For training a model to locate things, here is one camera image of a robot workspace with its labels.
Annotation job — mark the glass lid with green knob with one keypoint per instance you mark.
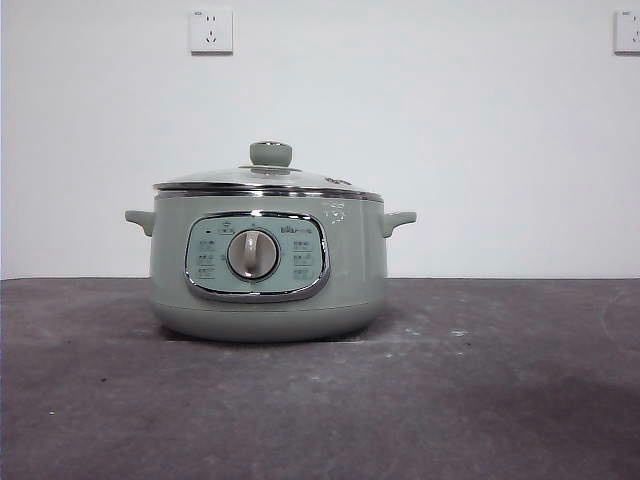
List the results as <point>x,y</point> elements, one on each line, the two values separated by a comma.
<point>270,154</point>

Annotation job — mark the white wall socket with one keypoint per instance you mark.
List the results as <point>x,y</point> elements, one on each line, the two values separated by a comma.
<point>628,31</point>
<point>211,31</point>

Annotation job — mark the pale green electric pot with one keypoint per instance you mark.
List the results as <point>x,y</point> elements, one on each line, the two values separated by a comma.
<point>350,260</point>

